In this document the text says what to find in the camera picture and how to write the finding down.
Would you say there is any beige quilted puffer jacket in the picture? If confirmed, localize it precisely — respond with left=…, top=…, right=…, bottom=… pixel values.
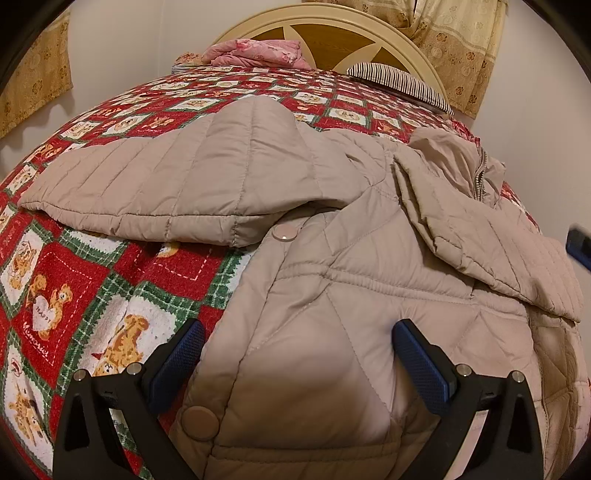
left=19, top=96, right=590, bottom=479

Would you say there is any red christmas patterned bedspread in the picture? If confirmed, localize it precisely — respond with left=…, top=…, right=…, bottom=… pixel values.
left=0, top=64, right=541, bottom=480

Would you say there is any yellow patterned right curtain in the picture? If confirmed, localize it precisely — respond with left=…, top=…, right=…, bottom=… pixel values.
left=301, top=0, right=509, bottom=120

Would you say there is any yellow patterned curtain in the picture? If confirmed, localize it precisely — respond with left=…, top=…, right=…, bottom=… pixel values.
left=301, top=0, right=509, bottom=120
left=1, top=9, right=73, bottom=137

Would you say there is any striped pillow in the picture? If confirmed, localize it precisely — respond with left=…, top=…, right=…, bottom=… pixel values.
left=346, top=62, right=453, bottom=115

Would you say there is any cream wooden arched headboard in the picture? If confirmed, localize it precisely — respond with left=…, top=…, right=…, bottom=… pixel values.
left=215, top=2, right=447, bottom=96

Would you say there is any pink folded blanket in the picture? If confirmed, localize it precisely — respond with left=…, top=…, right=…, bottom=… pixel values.
left=173, top=38, right=312, bottom=71

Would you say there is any yellow patterned left curtain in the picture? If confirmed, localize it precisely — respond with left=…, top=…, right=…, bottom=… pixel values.
left=1, top=9, right=73, bottom=137

